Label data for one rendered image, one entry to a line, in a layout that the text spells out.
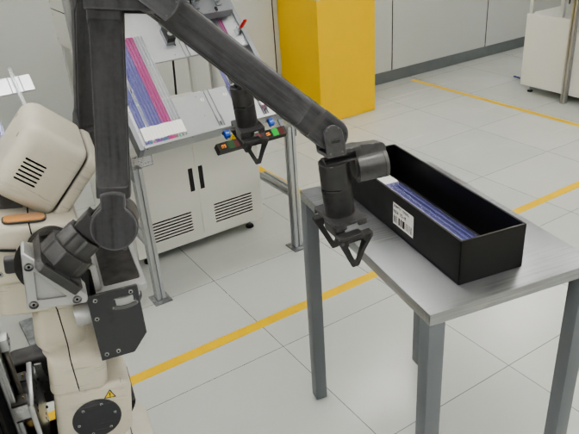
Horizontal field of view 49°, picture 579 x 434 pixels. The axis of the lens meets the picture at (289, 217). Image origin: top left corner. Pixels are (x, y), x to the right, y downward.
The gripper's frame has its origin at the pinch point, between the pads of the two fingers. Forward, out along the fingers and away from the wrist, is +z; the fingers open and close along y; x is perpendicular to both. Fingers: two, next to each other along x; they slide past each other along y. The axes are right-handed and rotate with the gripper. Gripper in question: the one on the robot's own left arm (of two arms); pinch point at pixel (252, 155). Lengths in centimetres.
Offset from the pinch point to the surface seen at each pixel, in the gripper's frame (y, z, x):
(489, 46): 366, 130, -350
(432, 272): -50, 17, -24
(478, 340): 3, 104, -77
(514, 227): -57, 8, -41
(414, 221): -38.6, 10.4, -26.7
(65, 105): 282, 60, 49
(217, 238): 130, 102, -6
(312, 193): 2.5, 18.4, -16.4
